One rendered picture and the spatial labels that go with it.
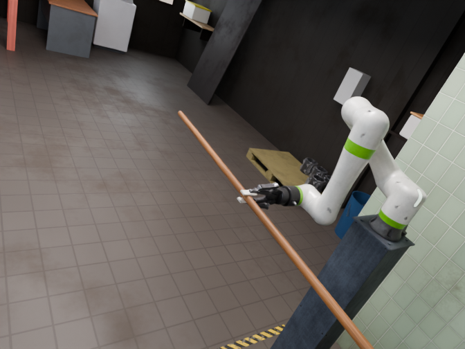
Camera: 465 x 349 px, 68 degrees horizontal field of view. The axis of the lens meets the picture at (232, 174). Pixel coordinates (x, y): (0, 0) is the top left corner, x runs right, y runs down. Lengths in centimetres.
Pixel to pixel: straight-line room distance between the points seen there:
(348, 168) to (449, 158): 97
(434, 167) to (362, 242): 83
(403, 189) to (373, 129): 35
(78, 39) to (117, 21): 117
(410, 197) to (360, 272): 41
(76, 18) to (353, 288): 598
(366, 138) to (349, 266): 65
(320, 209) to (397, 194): 33
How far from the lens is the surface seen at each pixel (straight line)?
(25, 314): 234
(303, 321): 202
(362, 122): 138
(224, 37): 664
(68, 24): 671
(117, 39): 774
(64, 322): 230
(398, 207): 163
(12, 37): 629
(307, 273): 117
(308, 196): 157
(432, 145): 235
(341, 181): 145
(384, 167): 169
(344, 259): 175
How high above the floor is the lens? 187
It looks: 26 degrees down
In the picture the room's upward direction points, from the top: 23 degrees clockwise
